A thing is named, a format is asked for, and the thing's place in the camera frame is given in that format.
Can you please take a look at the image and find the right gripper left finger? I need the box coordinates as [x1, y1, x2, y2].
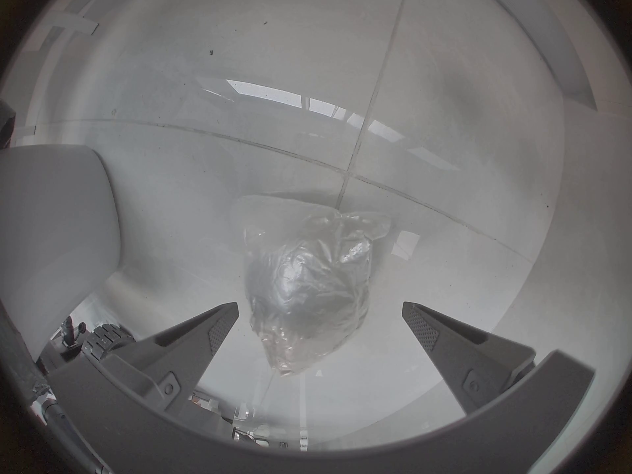
[115, 301, 241, 414]

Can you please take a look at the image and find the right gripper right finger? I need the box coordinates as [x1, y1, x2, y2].
[401, 301, 537, 417]

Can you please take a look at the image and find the clear wrapper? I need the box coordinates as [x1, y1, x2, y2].
[243, 209, 392, 378]

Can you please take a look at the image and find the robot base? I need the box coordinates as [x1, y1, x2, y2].
[32, 314, 322, 455]

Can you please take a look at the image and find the white trash bin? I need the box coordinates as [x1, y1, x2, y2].
[0, 144, 122, 364]

